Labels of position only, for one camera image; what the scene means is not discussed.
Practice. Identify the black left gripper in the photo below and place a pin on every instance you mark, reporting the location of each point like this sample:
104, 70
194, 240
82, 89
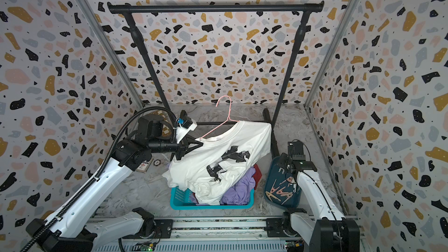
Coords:
184, 146

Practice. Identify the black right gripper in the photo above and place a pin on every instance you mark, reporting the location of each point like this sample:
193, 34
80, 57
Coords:
283, 157

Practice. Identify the white printed t-shirt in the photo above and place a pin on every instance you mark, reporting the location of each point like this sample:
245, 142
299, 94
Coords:
212, 169

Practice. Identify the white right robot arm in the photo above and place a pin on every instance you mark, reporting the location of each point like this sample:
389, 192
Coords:
327, 229

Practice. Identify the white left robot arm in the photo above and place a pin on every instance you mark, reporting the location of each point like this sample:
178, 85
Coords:
144, 134

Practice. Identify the dark teal clothespin bin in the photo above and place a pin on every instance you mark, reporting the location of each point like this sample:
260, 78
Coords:
280, 189

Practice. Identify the red garment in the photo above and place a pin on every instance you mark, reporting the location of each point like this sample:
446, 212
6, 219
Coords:
257, 175

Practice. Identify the small card box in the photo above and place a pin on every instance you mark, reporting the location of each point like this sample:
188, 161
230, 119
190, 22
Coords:
144, 166

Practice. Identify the teal laundry basket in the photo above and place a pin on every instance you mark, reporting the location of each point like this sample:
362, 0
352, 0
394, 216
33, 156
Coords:
180, 200

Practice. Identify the purple garment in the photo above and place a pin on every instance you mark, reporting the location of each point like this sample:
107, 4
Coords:
239, 194

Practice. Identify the dark grey clothes rack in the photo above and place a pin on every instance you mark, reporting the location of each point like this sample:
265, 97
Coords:
306, 9

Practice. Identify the aluminium corner profile right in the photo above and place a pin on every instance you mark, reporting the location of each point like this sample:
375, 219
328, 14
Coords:
345, 20

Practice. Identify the aluminium corner profile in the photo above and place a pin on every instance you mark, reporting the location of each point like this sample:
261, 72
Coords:
103, 40
345, 20

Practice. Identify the aluminium corner profile left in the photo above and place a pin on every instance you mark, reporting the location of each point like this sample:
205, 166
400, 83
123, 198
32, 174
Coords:
103, 40

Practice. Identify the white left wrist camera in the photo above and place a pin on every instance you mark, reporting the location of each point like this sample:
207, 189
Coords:
185, 124

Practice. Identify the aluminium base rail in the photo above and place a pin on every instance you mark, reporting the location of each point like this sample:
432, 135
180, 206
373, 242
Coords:
209, 234

